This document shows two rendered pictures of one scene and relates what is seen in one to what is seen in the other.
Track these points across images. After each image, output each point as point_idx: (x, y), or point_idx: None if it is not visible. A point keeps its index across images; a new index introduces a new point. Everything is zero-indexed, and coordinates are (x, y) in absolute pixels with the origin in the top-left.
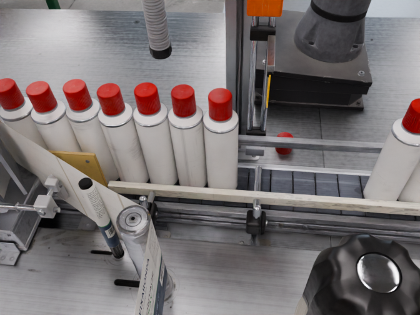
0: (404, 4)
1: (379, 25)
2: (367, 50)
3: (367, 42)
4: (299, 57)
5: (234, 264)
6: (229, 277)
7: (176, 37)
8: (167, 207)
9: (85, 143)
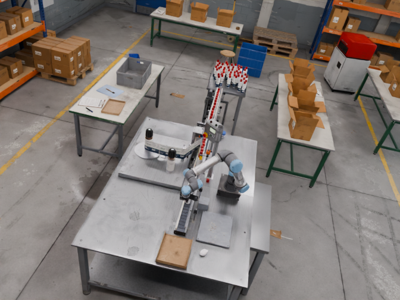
0: (259, 217)
1: (248, 208)
2: (237, 202)
3: (240, 203)
4: (225, 180)
5: (184, 167)
6: (182, 166)
7: (243, 172)
8: (194, 162)
9: None
